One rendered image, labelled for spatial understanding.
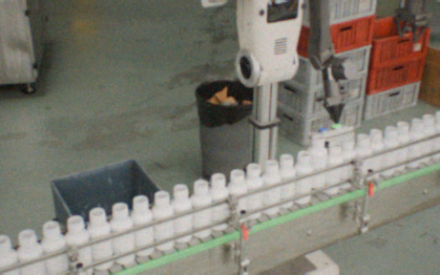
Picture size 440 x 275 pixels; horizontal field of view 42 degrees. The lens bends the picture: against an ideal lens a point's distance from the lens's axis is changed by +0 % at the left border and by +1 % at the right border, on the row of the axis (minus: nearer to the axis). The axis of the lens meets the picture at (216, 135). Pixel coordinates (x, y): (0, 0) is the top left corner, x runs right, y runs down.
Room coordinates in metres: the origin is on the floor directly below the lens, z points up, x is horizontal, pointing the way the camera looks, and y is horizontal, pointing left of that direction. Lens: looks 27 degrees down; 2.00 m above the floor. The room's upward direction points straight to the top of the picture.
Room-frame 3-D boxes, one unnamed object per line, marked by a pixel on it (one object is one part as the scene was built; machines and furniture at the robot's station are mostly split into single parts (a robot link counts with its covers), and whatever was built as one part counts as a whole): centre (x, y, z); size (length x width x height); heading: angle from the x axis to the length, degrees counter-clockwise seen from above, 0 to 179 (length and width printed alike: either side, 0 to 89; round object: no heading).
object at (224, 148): (3.22, -0.09, 0.32); 0.45 x 0.45 x 0.64
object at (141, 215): (1.25, 0.20, 1.08); 0.06 x 0.06 x 0.17
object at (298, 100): (4.02, -0.77, 0.33); 0.61 x 0.41 x 0.22; 125
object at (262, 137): (2.22, -0.20, 0.74); 0.11 x 0.11 x 0.40; 29
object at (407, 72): (4.45, -1.33, 0.33); 0.61 x 0.41 x 0.22; 122
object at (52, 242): (1.14, 0.40, 1.08); 0.06 x 0.06 x 0.17
